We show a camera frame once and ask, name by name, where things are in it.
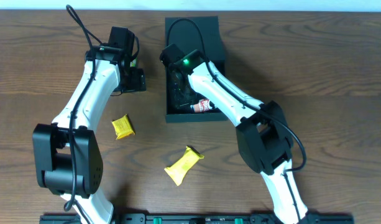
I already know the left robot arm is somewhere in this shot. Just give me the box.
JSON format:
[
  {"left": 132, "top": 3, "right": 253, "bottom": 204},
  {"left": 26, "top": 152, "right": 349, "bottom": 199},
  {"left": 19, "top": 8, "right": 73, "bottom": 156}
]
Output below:
[{"left": 32, "top": 43, "right": 145, "bottom": 223}]

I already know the black cable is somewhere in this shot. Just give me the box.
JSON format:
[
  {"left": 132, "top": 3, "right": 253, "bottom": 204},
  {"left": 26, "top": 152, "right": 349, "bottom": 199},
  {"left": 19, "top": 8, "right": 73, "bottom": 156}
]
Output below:
[
  {"left": 63, "top": 4, "right": 104, "bottom": 224},
  {"left": 165, "top": 17, "right": 308, "bottom": 224}
]

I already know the green white snack packet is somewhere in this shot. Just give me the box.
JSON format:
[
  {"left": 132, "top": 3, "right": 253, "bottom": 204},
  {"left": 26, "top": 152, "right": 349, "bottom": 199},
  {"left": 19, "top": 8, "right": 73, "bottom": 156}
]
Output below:
[{"left": 130, "top": 58, "right": 137, "bottom": 67}]

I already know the long yellow snack bar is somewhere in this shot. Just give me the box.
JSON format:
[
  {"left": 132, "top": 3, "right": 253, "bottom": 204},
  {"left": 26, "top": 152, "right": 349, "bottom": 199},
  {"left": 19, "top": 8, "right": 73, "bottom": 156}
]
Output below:
[{"left": 164, "top": 146, "right": 204, "bottom": 186}]

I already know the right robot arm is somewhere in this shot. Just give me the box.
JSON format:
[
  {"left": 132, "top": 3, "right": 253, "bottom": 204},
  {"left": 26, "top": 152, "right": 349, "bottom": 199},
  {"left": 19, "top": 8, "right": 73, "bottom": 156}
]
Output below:
[{"left": 160, "top": 44, "right": 308, "bottom": 223}]

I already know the left black cable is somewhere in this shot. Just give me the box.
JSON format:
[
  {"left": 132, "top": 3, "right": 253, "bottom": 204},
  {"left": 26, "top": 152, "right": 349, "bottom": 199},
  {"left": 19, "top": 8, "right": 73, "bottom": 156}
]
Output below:
[{"left": 63, "top": 4, "right": 104, "bottom": 224}]

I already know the dark green open box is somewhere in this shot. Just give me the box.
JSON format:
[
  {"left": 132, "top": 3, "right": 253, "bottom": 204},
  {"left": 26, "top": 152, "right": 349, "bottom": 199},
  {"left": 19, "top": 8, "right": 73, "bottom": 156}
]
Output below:
[{"left": 165, "top": 16, "right": 227, "bottom": 123}]

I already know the right black cable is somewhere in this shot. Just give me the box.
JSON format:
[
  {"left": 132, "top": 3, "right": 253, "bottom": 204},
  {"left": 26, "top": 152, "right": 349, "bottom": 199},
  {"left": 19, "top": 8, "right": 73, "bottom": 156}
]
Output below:
[{"left": 165, "top": 17, "right": 308, "bottom": 224}]

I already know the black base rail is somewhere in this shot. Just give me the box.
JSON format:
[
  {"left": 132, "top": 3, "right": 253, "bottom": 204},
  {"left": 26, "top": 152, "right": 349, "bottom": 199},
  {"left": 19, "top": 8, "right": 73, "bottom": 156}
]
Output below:
[{"left": 39, "top": 213, "right": 354, "bottom": 224}]

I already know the small yellow snack packet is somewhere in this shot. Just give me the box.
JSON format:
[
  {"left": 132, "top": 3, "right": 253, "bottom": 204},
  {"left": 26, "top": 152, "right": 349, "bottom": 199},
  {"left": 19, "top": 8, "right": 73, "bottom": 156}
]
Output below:
[{"left": 111, "top": 114, "right": 135, "bottom": 140}]

